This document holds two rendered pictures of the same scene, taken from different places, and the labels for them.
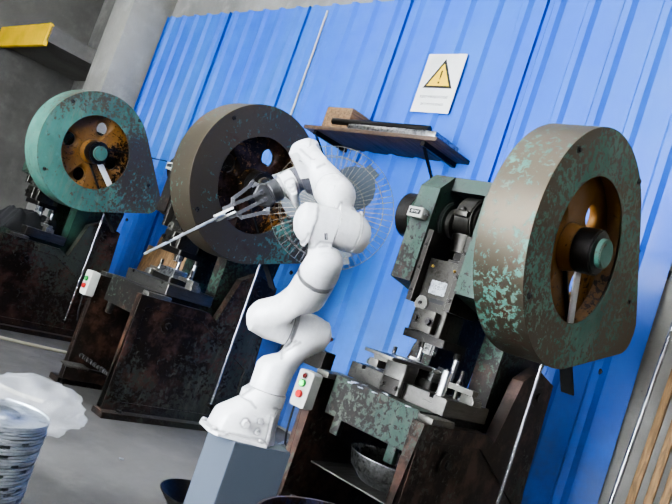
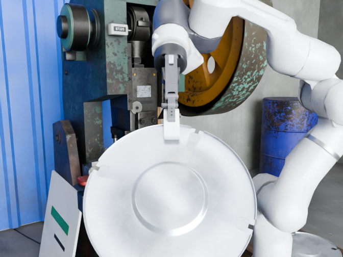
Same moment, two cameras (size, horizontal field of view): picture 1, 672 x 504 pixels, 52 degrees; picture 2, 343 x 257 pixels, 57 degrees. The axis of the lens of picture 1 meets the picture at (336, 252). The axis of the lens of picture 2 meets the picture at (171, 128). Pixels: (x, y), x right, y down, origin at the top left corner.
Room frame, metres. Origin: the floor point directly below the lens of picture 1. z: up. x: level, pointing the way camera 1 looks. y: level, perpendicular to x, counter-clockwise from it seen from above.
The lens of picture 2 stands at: (2.13, 0.97, 1.15)
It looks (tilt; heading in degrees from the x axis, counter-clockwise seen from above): 10 degrees down; 282
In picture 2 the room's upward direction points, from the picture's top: straight up
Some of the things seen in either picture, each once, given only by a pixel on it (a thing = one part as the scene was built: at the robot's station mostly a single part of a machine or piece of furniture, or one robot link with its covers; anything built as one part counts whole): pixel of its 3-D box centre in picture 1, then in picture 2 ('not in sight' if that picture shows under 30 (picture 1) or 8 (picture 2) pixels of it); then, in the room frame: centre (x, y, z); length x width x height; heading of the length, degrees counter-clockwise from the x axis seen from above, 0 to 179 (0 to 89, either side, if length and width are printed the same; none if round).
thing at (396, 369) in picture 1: (393, 374); not in sight; (2.50, -0.34, 0.72); 0.25 x 0.14 x 0.14; 136
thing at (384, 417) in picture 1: (449, 359); (123, 134); (2.73, -0.56, 0.83); 0.79 x 0.43 x 1.34; 136
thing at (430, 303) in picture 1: (441, 297); (139, 96); (2.59, -0.43, 1.04); 0.17 x 0.15 x 0.30; 136
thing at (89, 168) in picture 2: (390, 358); (103, 158); (2.74, -0.34, 0.76); 0.17 x 0.06 x 0.10; 46
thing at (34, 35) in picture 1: (63, 54); not in sight; (7.24, 3.40, 2.44); 1.25 x 0.92 x 0.27; 46
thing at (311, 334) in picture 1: (293, 352); (269, 215); (2.03, 0.02, 0.71); 0.18 x 0.11 x 0.25; 104
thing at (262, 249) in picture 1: (231, 271); not in sight; (4.08, 0.54, 0.87); 1.53 x 0.99 x 1.74; 134
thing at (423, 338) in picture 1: (433, 344); (135, 132); (2.63, -0.46, 0.86); 0.20 x 0.16 x 0.05; 46
